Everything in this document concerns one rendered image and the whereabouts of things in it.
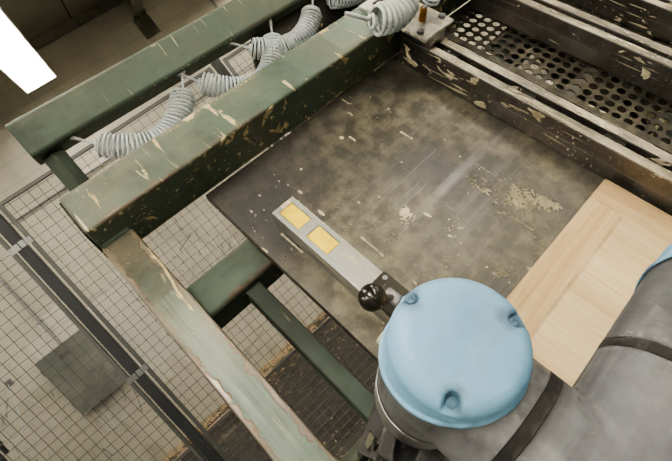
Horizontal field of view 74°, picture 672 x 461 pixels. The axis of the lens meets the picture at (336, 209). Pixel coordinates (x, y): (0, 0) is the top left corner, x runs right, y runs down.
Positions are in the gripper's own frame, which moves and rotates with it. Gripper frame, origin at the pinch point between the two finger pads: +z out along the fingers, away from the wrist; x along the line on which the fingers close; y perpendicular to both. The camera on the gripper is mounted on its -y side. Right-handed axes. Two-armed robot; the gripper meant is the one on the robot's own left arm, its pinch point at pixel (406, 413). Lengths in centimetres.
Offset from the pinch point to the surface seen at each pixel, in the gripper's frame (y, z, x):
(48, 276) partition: -17, 144, -181
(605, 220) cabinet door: -45, 10, 23
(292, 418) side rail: 5.2, 7.2, -13.5
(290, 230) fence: -21.6, 8.4, -27.3
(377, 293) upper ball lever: -11.4, -3.7, -8.1
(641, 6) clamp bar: -107, 6, 23
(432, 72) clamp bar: -71, 10, -16
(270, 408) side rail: 5.2, 7.1, -16.8
